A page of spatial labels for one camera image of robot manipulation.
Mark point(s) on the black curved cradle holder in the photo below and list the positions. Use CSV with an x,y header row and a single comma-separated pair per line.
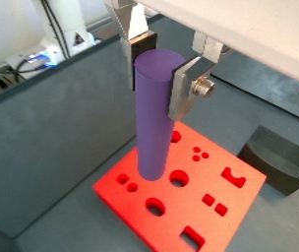
x,y
273,156

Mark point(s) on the red shape-sorting board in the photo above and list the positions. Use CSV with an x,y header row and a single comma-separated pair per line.
x,y
187,212

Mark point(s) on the purple round cylinder peg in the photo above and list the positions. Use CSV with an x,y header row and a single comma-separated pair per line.
x,y
153,72

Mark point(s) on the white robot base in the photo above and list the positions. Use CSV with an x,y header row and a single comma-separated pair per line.
x,y
65,35

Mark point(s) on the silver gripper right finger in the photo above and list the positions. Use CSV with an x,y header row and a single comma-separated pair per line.
x,y
191,81

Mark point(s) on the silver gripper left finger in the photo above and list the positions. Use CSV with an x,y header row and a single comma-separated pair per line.
x,y
136,37

